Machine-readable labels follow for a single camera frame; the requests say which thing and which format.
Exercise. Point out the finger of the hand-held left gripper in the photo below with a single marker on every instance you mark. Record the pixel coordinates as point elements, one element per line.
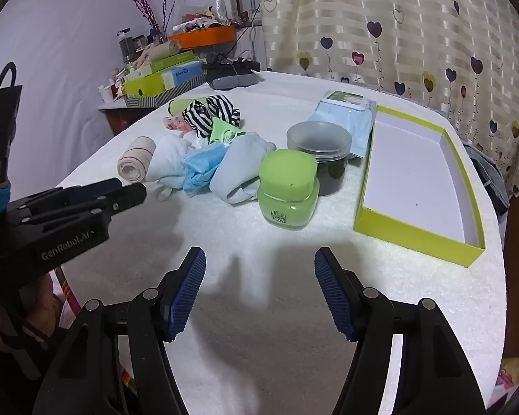
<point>127,199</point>
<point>86,190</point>

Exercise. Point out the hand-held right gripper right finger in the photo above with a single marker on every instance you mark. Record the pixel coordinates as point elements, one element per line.
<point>335,294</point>

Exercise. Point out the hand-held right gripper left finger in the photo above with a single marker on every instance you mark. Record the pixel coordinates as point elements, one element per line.
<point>188,294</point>

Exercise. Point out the beige bandage roll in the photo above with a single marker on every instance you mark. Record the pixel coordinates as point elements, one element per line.
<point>134,162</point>

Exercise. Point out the clear pink plastic packet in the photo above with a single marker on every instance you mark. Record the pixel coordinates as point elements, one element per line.
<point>175,123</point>

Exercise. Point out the black white striped sock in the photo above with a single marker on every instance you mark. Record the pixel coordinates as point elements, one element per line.
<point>225,108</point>
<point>197,119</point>

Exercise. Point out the green cloth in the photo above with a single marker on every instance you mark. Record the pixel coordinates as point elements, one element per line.
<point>220,132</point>

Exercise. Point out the light blue sock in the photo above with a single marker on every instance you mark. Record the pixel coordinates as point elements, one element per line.
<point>238,164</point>

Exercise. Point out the lime green cardboard box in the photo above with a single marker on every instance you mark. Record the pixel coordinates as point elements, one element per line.
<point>415,181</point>

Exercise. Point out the person's left hand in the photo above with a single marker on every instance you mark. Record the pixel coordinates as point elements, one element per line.
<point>43,311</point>

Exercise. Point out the dark side table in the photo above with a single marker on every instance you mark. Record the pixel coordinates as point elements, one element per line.
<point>121,116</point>

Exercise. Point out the patterned storage tray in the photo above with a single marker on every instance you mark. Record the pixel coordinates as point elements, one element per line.
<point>173,93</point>

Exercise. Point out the green carton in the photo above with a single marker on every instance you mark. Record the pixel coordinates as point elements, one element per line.
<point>145,84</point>

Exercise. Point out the green cream jar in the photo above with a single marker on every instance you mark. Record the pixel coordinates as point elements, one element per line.
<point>285,173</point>

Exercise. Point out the blue white tissue box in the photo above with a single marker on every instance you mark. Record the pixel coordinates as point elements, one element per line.
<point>184,73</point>

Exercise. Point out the beige rolled towel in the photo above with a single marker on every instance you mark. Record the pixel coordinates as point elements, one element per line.
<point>155,52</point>

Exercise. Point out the dark glass jars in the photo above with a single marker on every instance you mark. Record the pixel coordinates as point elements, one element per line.
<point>132,45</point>

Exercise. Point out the dark jar with clear lid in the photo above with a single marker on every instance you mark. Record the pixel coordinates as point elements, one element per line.
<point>318,138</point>

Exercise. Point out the grey black headset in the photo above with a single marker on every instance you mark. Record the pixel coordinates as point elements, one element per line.
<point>233,81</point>

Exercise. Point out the light blue wet wipes pack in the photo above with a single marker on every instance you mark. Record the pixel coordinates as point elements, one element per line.
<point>350,116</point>

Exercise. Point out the orange storage box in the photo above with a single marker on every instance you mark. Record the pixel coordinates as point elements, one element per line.
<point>203,36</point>

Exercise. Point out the dark grey garment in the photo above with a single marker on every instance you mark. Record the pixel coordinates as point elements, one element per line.
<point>488,177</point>

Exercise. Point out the floral cloth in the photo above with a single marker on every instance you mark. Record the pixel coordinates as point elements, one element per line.
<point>512,376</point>

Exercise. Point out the purple dried branches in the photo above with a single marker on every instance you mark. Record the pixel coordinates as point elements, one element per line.
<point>149,4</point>

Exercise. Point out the clutter of packets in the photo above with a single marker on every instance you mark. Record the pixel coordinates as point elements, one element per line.
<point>205,17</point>

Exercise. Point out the cream heart print curtain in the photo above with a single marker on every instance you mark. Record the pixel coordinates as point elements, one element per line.
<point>393,30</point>

